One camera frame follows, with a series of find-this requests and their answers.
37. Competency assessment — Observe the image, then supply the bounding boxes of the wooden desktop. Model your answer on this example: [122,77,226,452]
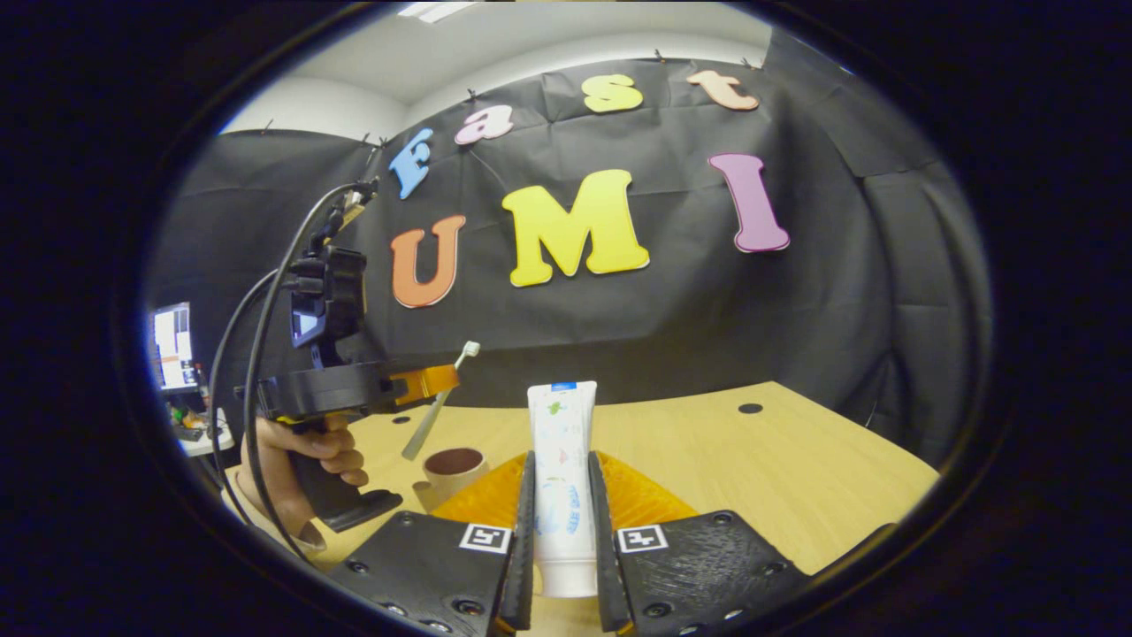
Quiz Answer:
[221,380,940,637]

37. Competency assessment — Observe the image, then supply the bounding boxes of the beige cup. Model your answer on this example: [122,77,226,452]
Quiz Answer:
[411,447,492,514]

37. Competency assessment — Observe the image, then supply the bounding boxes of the pale mint toothbrush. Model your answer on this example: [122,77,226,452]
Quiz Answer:
[401,341,482,463]

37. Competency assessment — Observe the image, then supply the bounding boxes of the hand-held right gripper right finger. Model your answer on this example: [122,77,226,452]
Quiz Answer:
[586,449,813,637]

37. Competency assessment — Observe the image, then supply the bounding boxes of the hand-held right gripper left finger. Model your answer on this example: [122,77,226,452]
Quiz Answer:
[329,449,538,637]

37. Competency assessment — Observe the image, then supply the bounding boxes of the black backdrop cloth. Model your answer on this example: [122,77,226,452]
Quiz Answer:
[146,55,991,470]

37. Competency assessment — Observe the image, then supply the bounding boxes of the ceiling light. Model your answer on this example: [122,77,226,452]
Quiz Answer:
[396,0,483,23]

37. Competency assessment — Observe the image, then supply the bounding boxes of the white toothpaste tube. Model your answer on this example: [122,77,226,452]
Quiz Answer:
[527,380,600,600]

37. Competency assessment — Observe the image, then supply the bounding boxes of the computer monitor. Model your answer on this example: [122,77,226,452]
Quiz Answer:
[149,303,197,392]

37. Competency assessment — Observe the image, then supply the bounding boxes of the white side table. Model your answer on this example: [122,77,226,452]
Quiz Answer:
[172,407,235,457]

